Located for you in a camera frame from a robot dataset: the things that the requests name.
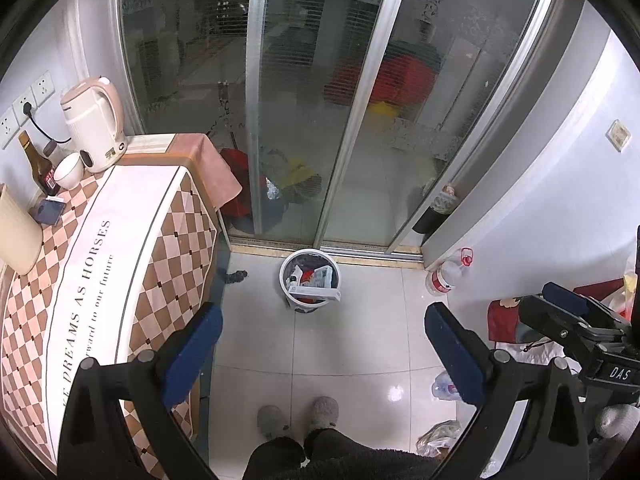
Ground glass sliding door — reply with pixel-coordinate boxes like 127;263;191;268
107;0;562;261

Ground white trash bin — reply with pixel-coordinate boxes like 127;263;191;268
279;249;343;314

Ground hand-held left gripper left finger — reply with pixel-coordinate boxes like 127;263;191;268
57;301;224;480

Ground red cartoon printed bag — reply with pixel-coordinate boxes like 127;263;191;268
487;282;627;347

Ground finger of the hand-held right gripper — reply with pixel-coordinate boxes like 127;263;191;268
518;295;603;357
542;282;630;330

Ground crumpled plastic bag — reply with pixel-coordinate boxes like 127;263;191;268
416;420;464;459

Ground person's legs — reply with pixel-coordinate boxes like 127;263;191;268
242;427;451;480

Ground brown glass bottle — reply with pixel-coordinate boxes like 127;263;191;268
19;130;61;197

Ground white electric kettle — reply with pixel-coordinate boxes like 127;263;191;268
60;76;129;174

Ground white wall socket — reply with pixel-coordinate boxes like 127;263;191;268
0;112;19;150
31;72;56;106
12;94;37;126

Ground clear plastic bottle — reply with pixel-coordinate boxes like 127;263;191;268
431;371;464;401

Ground checked tablecloth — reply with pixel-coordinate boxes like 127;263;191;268
0;132;244;476

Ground dark table frame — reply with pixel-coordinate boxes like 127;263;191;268
197;232;232;453

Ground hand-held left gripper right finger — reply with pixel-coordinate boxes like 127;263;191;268
424;301;592;480

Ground cream plastic container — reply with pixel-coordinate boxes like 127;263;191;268
0;182;44;276

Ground black power cable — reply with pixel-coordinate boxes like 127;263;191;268
22;102;74;144

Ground white bowl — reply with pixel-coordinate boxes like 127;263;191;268
52;152;84;191

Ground clear jug with red cap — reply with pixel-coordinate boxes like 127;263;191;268
425;247;474;296

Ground grey fuzzy slipper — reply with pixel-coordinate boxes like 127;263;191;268
307;396;341;434
257;405;291;441

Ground wall switch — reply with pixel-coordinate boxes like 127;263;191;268
606;119;632;151

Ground black cylinder with floral top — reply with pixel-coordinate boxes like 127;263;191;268
412;182;459;235

